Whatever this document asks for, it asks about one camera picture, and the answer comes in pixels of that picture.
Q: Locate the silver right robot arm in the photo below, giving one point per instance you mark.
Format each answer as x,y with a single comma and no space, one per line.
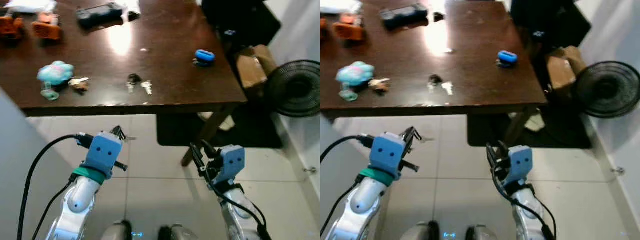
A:
527,212
240,212

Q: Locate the brown wooden table leg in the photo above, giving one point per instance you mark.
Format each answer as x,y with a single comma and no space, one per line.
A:
517,127
207,135

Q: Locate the black floor mat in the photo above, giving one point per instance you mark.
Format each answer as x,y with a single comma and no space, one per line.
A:
485,132
175,132

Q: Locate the white object under table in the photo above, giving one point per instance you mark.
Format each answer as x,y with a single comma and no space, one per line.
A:
535,122
225,122

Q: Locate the black headed key bunch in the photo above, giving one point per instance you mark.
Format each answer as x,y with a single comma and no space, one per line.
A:
435,80
133,79

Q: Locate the robot right leg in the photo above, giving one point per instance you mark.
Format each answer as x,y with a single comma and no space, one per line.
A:
482,233
180,233

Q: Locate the robot leg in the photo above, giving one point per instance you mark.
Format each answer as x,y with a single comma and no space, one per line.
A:
117,231
419,232
180,233
482,233

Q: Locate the robot left leg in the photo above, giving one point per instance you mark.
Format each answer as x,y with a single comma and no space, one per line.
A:
117,231
419,232

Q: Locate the brown cardboard box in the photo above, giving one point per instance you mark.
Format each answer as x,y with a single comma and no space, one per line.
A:
252,70
562,72

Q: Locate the small blue plastic gadget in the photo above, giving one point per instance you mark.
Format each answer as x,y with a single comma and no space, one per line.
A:
507,57
204,56

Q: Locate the metal door stopper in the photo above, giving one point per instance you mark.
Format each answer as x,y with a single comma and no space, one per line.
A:
310,170
618,170

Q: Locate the black round fan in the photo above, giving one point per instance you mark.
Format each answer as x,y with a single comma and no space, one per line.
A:
607,90
297,90

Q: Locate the small black object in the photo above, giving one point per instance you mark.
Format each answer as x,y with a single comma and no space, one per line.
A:
438,17
133,16

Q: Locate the orange plastic toy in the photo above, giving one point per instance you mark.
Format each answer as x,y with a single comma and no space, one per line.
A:
10,27
349,30
323,29
47,29

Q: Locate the black chair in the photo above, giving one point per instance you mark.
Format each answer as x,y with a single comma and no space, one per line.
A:
245,20
555,20

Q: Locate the white plastic bag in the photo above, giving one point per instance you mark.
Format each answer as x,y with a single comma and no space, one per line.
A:
30,5
340,6

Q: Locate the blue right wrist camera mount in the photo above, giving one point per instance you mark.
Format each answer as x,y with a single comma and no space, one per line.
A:
232,162
521,164

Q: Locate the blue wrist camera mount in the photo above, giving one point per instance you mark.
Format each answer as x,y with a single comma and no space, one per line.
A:
232,162
104,152
387,154
521,164

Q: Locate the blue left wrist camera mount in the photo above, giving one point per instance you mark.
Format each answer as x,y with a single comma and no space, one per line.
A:
387,154
104,152

